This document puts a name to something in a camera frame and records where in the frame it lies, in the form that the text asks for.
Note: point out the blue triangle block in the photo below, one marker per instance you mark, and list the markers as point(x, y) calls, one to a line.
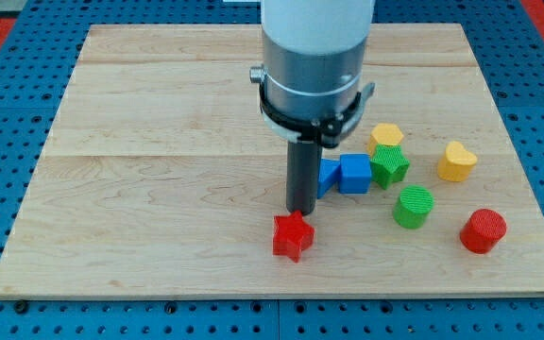
point(329, 174)

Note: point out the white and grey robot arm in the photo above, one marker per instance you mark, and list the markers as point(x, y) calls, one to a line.
point(313, 53)

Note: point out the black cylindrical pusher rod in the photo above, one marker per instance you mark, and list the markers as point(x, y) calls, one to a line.
point(303, 162)

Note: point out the blue cube block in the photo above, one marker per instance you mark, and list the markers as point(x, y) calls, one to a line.
point(356, 174)

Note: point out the red star block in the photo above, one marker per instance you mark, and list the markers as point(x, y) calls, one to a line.
point(292, 235)

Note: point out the yellow heart block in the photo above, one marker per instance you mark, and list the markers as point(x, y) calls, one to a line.
point(456, 163)

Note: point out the green star block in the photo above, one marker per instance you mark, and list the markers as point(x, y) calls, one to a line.
point(389, 165)

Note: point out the green cylinder block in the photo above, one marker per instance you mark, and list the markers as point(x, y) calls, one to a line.
point(413, 207)

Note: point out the wooden board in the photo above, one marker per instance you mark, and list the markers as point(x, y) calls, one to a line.
point(159, 179)

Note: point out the red cylinder block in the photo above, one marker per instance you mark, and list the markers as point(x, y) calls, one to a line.
point(483, 230)

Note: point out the yellow hexagon block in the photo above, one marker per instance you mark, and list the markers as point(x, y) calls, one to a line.
point(387, 134)

